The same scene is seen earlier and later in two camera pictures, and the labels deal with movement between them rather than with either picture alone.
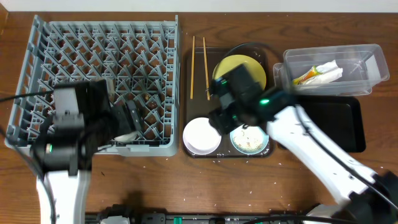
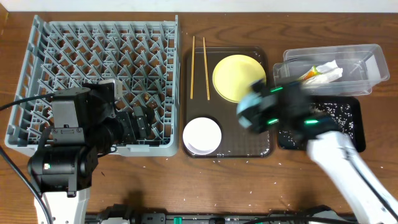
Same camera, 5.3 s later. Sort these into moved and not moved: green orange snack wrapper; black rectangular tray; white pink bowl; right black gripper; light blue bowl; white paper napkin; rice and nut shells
Moved: rice and nut shells; right black gripper; light blue bowl
Not moved: white paper napkin; black rectangular tray; green orange snack wrapper; white pink bowl
